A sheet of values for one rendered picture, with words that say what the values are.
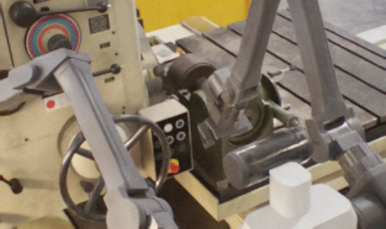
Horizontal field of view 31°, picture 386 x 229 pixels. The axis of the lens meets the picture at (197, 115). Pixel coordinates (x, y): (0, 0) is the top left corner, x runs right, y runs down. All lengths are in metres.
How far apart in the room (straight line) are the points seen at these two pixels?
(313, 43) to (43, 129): 1.12
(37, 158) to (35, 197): 0.15
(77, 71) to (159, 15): 3.80
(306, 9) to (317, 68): 0.12
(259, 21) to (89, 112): 0.45
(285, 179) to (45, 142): 1.23
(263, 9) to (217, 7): 3.88
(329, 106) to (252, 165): 0.29
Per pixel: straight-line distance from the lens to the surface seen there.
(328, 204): 1.30
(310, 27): 1.44
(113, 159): 1.31
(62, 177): 2.11
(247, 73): 1.68
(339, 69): 3.38
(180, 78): 2.74
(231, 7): 5.50
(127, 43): 2.29
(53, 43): 2.09
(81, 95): 1.38
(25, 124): 2.26
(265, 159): 1.25
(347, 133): 1.48
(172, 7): 5.22
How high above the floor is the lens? 2.51
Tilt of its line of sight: 30 degrees down
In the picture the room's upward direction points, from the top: 4 degrees counter-clockwise
